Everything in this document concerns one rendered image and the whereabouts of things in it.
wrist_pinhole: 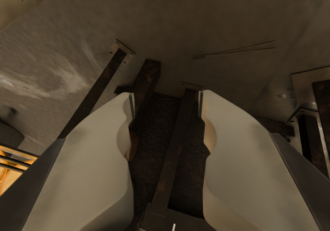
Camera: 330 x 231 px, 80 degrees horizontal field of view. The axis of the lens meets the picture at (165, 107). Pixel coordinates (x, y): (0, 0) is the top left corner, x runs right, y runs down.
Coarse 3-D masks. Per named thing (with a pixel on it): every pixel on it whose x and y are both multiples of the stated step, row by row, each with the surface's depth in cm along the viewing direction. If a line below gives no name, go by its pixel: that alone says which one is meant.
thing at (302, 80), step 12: (300, 72) 84; (312, 72) 83; (324, 72) 81; (300, 84) 89; (312, 84) 87; (324, 84) 83; (300, 96) 94; (312, 96) 92; (324, 96) 79; (324, 108) 76; (324, 120) 74; (324, 132) 71
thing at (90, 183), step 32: (128, 96) 11; (96, 128) 8; (128, 128) 9; (64, 160) 7; (96, 160) 7; (64, 192) 6; (96, 192) 6; (128, 192) 6; (32, 224) 5; (64, 224) 5; (96, 224) 5; (128, 224) 6
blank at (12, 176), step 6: (30, 162) 64; (24, 168) 63; (6, 174) 60; (12, 174) 60; (18, 174) 61; (6, 180) 59; (12, 180) 60; (0, 186) 58; (6, 186) 59; (0, 192) 57
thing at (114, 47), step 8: (112, 48) 103; (120, 48) 101; (128, 48) 100; (112, 56) 107; (120, 56) 100; (128, 56) 104; (112, 64) 95; (104, 72) 91; (112, 72) 94; (104, 80) 90; (96, 88) 86; (104, 88) 88; (88, 96) 83; (96, 96) 85; (80, 104) 79; (88, 104) 81; (80, 112) 78; (88, 112) 80; (72, 120) 75; (80, 120) 77; (64, 128) 73; (72, 128) 74; (64, 136) 72
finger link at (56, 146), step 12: (60, 144) 8; (48, 156) 7; (36, 168) 7; (48, 168) 7; (24, 180) 6; (36, 180) 6; (12, 192) 6; (24, 192) 6; (36, 192) 6; (0, 204) 6; (12, 204) 6; (24, 204) 6; (0, 216) 5; (12, 216) 5; (24, 216) 5; (0, 228) 5; (12, 228) 5
